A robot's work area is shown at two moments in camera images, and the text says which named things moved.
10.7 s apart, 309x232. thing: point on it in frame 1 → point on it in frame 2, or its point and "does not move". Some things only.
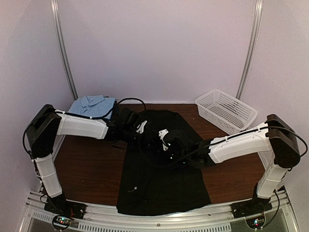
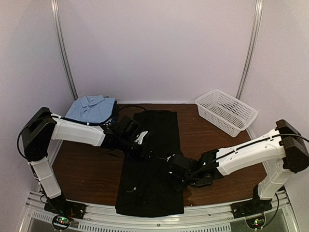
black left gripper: [147, 140] → [142, 155]
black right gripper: [162, 161] → [177, 186]
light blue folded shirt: [92, 106] does not move
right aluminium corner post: [258, 16] does not move
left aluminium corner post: [59, 38] does not move
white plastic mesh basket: [225, 112] does not move
